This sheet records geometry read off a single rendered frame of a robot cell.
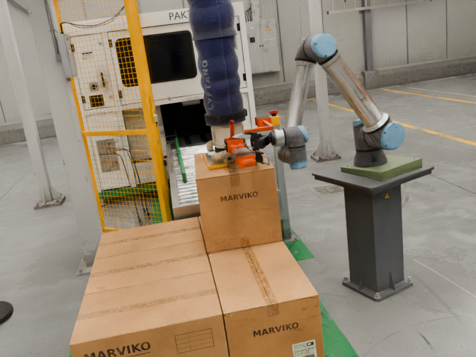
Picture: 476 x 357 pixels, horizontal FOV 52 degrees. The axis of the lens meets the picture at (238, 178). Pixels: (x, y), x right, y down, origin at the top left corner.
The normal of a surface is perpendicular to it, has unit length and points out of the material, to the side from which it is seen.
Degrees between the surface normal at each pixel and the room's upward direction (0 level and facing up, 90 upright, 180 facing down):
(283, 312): 90
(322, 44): 80
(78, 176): 90
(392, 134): 91
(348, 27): 90
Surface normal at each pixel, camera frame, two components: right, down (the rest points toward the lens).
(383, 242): 0.51, 0.17
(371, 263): -0.85, 0.24
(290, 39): 0.18, 0.25
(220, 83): -0.13, -0.08
